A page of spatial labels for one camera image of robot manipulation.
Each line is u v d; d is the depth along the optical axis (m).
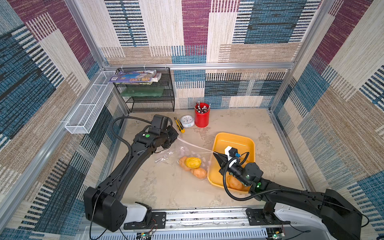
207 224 0.73
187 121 1.11
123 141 0.53
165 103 1.19
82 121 0.70
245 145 0.97
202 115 1.02
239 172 0.65
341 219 0.41
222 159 0.68
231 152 0.62
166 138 0.66
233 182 0.79
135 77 0.81
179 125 1.08
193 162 0.79
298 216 0.53
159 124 0.58
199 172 0.79
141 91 0.99
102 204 0.38
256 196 0.57
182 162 0.84
